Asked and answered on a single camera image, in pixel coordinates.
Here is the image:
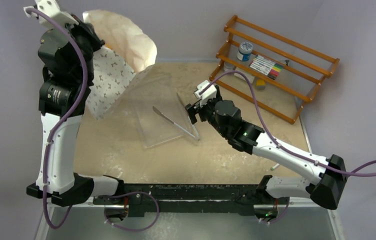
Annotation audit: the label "white patterned paper bag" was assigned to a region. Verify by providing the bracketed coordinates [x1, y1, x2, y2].
[82, 9, 158, 120]

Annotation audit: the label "metal tongs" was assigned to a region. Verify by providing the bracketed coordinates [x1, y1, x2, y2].
[152, 92, 201, 142]

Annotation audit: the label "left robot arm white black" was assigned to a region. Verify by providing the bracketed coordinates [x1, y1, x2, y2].
[26, 22, 125, 207]

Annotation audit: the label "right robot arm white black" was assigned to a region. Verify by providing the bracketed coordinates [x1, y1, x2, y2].
[185, 84, 347, 210]

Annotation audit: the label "clear plastic tray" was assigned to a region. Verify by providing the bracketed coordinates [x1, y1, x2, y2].
[122, 72, 201, 149]

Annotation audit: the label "white card box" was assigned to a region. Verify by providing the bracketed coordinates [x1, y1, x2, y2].
[233, 67, 256, 84]

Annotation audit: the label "yellow grey sponge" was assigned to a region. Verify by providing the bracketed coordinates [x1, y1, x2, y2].
[255, 78, 266, 90]

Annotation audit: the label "white jar blue label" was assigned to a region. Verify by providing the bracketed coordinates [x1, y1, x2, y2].
[236, 41, 253, 62]

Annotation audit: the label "pack of coloured markers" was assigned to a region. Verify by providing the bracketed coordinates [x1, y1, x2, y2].
[249, 55, 284, 80]

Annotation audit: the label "green white marker pen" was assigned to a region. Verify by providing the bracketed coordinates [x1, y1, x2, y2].
[270, 164, 280, 171]

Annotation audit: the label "orange wooden shelf rack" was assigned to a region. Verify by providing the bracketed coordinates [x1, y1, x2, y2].
[209, 15, 340, 124]

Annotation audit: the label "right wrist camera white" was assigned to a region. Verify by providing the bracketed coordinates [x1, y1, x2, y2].
[193, 80, 218, 107]

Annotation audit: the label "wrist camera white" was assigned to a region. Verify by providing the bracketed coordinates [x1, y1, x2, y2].
[23, 0, 79, 29]
[193, 80, 218, 107]

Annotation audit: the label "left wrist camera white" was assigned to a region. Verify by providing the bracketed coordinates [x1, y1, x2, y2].
[23, 0, 79, 29]

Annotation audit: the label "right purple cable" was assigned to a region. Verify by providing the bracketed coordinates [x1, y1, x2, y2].
[199, 70, 376, 178]

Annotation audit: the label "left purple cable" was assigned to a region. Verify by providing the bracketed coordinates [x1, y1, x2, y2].
[24, 7, 90, 230]

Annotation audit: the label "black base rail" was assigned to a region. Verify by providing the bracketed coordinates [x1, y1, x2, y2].
[93, 183, 289, 218]

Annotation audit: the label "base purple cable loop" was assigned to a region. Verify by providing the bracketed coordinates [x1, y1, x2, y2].
[103, 191, 160, 233]

